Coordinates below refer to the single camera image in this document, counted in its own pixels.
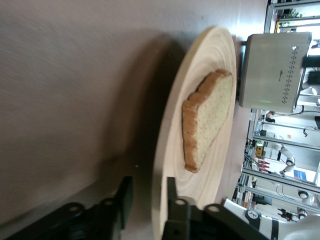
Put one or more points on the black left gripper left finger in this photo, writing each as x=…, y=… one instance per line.
x=126, y=200

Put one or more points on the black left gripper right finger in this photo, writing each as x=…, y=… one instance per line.
x=185, y=220

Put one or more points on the slice of bread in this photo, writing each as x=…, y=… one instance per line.
x=212, y=112

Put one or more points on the round wooden plate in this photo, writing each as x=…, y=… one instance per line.
x=212, y=50

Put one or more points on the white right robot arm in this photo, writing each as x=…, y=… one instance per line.
x=295, y=230

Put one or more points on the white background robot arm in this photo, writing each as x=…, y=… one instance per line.
x=287, y=157

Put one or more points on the chrome and beige toaster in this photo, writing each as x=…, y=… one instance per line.
x=267, y=75

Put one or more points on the brown table cover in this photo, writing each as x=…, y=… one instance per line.
x=62, y=75

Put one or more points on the green potted plant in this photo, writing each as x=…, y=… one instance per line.
x=291, y=15

